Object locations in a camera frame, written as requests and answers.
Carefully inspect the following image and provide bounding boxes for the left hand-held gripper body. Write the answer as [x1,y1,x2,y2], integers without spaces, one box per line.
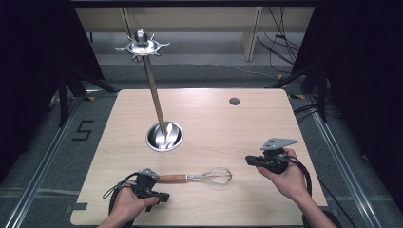
[132,168,160,200]

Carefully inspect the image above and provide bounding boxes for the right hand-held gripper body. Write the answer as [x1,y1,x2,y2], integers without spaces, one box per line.
[260,137,299,176]

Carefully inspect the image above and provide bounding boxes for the wire whisk with wooden handle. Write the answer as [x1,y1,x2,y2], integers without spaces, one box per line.
[154,166,233,187]

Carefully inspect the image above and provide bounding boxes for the metal utensil rack stand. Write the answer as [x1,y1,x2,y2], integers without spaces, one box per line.
[114,28,184,153]

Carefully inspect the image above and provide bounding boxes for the person's right hand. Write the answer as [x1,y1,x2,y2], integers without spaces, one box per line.
[257,147,311,204]

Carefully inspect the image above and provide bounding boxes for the person's left hand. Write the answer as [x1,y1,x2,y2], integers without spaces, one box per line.
[108,186,161,223]

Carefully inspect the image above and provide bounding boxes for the black metal tripod stand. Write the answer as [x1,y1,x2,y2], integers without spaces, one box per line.
[268,61,330,124]
[57,66,119,128]

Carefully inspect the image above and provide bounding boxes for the black curtain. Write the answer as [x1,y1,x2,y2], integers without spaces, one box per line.
[290,0,403,203]
[0,0,106,186]

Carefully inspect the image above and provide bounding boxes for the light wooden bench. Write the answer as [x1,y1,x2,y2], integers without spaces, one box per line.
[75,6,316,63]

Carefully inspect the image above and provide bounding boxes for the right hand-held gripper black cable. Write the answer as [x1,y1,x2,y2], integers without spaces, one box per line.
[282,154,314,198]

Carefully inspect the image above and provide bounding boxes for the hand-held gripper black cable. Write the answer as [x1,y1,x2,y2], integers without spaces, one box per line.
[102,171,141,217]
[282,154,314,198]

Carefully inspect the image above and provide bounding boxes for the left hand-held gripper black cable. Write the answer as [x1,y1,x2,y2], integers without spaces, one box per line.
[102,171,141,217]

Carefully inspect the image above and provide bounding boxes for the black floor cables by stand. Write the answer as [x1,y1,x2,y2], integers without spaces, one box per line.
[292,103,321,124]

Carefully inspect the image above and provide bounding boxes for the aluminium floor rail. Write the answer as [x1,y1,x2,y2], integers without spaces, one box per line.
[304,94,382,228]
[3,97,84,228]

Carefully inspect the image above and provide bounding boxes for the black cable on floor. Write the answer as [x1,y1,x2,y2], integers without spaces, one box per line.
[317,179,359,228]

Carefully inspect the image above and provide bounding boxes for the thin white floor cable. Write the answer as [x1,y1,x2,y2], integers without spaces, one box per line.
[189,61,278,80]

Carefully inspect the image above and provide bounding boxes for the bundle of black floor cables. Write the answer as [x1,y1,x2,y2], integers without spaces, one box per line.
[256,6,302,74]

